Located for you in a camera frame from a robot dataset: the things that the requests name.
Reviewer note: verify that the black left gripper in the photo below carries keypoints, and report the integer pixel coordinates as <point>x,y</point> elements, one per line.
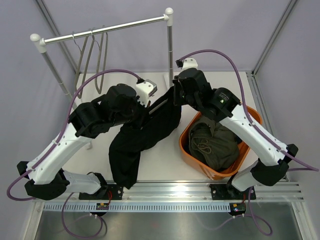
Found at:
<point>142,107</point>

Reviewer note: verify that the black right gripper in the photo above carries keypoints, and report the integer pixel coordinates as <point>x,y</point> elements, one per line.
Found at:
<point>177,85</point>

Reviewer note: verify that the black shorts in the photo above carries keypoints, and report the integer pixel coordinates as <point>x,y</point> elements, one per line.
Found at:
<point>125,149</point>

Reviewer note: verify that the olive green shorts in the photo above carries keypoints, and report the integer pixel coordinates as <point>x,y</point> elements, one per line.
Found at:
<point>213,144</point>

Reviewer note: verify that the grey hanger with metal hook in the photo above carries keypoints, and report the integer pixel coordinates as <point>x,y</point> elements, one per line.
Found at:
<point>78,68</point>

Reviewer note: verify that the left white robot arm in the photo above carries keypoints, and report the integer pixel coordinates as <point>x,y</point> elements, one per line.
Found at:
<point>121,104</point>

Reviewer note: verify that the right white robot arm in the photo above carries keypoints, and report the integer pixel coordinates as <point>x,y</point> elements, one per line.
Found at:
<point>221,106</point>

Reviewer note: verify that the orange plastic basket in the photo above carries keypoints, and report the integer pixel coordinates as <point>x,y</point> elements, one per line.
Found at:
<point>204,169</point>

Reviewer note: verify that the white clothes rack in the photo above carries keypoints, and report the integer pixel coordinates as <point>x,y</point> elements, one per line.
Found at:
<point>41,43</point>

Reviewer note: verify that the aluminium mounting rail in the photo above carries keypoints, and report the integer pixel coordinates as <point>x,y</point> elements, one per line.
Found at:
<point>283,191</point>

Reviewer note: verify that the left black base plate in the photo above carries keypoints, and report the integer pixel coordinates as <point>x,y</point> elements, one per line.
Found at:
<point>113,191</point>

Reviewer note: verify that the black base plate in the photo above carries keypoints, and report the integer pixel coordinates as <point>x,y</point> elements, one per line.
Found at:
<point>113,191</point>
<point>228,192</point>

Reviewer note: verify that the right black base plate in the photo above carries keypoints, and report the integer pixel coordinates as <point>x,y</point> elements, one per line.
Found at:
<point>228,192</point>

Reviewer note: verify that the white slotted cable duct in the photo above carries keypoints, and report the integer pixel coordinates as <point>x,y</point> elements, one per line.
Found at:
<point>146,207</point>

